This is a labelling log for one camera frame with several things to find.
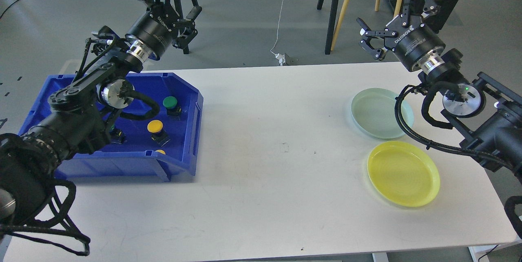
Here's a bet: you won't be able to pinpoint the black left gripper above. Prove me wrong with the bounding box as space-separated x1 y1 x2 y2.
125 0 203 60

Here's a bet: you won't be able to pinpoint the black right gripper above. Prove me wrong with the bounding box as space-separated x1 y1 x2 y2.
356 0 446 73

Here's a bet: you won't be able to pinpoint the green push button hidden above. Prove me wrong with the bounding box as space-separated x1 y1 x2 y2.
109 124 126 144

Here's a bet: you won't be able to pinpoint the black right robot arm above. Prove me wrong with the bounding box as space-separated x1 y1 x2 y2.
357 0 522 180

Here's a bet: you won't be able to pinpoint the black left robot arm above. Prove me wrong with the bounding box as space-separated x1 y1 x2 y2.
0 0 202 256

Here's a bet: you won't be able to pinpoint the light green plate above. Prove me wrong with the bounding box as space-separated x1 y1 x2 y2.
350 88 405 140

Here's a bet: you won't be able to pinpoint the green push button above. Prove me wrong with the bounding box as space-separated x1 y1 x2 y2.
162 96 182 120

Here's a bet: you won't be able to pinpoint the yellow plate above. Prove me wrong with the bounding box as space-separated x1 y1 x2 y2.
367 141 440 208

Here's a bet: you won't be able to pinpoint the wooden leg left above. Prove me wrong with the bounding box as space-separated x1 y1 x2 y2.
330 0 350 51

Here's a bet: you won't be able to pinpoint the black chair legs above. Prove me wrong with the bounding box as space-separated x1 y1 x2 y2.
317 0 344 55

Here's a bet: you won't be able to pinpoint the blue plastic bin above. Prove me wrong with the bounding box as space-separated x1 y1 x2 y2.
1 67 203 187

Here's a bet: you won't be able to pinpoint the white cable with plug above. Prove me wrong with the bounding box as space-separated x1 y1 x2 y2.
270 0 300 67

